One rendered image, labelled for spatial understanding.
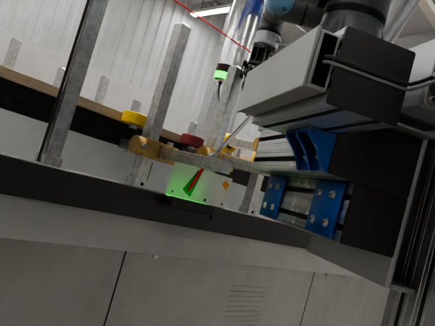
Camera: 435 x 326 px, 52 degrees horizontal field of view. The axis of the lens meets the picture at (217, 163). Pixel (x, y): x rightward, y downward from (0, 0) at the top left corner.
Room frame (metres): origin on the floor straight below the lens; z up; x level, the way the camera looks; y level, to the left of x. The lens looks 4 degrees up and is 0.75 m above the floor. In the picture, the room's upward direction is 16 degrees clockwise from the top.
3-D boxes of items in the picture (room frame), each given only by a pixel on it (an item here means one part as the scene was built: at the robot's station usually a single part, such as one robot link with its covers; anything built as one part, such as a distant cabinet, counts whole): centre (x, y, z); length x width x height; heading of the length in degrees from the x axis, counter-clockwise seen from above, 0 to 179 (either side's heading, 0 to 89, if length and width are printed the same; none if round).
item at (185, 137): (1.53, 0.10, 0.85); 0.08 x 0.08 x 0.11
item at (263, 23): (1.34, -0.04, 1.31); 0.09 x 0.08 x 0.11; 0
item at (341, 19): (0.83, -0.17, 1.09); 0.15 x 0.15 x 0.10
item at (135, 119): (1.35, 0.28, 0.85); 0.08 x 0.08 x 0.11
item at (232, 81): (1.40, 0.02, 0.91); 0.04 x 0.04 x 0.48; 47
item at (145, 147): (1.24, 0.18, 0.81); 0.14 x 0.06 x 0.05; 137
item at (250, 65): (1.34, -0.04, 1.15); 0.09 x 0.08 x 0.12; 157
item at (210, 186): (1.36, 0.03, 0.75); 0.26 x 0.01 x 0.10; 137
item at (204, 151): (1.42, 0.01, 0.85); 0.14 x 0.06 x 0.05; 137
